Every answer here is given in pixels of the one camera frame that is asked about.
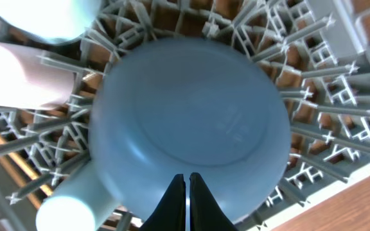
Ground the grey dishwasher rack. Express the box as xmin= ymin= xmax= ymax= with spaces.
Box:
xmin=0 ymin=0 xmax=370 ymax=230

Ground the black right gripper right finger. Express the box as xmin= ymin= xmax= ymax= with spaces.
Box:
xmin=189 ymin=173 xmax=237 ymax=231

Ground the wooden chopstick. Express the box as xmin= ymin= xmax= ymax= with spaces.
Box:
xmin=0 ymin=157 xmax=41 ymax=210
xmin=0 ymin=134 xmax=53 ymax=196

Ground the dark blue plate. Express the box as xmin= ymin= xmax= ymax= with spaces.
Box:
xmin=89 ymin=38 xmax=291 ymax=221

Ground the light blue cup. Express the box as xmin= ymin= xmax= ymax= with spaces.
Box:
xmin=35 ymin=161 xmax=119 ymax=231

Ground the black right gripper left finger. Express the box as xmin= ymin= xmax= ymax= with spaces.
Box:
xmin=139 ymin=174 xmax=186 ymax=231

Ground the pink cup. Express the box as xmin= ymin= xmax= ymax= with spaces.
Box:
xmin=0 ymin=42 xmax=75 ymax=110

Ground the light blue rice bowl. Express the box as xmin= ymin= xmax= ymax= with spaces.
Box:
xmin=0 ymin=0 xmax=103 ymax=44

